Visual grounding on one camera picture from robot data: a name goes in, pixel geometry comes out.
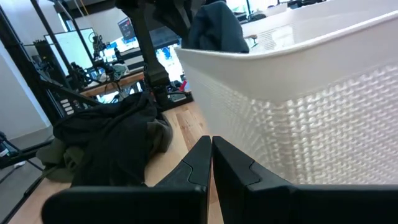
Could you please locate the white screen panel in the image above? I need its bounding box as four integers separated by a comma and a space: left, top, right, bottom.
44, 27, 96, 77

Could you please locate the dark navy dotted shirt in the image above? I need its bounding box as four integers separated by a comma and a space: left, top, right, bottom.
52, 91, 162, 187

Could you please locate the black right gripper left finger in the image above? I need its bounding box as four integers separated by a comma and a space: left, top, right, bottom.
41, 135, 213, 224

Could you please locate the wooden background desk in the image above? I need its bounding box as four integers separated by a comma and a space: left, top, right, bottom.
80, 72, 146, 98

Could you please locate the black button control panel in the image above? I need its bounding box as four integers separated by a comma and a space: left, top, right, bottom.
57, 93, 100, 118

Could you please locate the dark teal garment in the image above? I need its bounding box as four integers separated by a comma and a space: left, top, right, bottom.
186, 1, 250, 54

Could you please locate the dark computer monitor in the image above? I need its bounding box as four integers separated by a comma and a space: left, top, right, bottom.
117, 17, 137, 44

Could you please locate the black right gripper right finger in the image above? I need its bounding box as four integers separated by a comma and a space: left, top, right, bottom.
211, 135, 398, 224

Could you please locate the olive green knit sweatshirt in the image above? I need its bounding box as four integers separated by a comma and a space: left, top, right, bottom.
36, 118, 174, 183

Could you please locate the white perforated laundry basket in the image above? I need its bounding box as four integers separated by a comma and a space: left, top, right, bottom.
174, 0, 398, 186

